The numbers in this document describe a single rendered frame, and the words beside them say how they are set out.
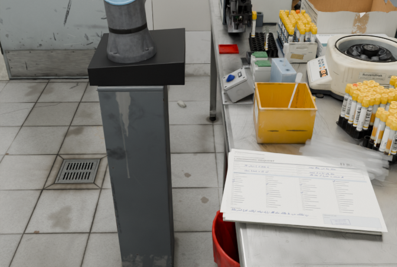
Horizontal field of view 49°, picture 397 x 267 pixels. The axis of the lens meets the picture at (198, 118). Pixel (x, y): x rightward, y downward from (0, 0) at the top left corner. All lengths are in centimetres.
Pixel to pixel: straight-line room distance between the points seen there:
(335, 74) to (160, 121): 54
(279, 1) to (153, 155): 80
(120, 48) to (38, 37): 207
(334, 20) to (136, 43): 67
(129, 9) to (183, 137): 146
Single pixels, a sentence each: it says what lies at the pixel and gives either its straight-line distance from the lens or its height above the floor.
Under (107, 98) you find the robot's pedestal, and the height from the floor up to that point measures 84.
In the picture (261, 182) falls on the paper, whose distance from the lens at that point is 93.
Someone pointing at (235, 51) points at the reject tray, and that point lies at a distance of 155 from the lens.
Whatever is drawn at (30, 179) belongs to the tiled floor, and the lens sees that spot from 248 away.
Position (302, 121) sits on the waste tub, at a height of 94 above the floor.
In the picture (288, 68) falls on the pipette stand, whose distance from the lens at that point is 122.
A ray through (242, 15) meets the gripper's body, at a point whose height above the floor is 100.
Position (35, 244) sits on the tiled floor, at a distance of 212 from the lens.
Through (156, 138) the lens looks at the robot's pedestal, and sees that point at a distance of 142.
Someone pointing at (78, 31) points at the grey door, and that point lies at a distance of 325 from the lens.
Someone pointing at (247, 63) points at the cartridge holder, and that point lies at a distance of 143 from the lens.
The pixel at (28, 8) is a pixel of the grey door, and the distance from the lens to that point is 329.
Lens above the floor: 149
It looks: 32 degrees down
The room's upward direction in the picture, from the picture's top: straight up
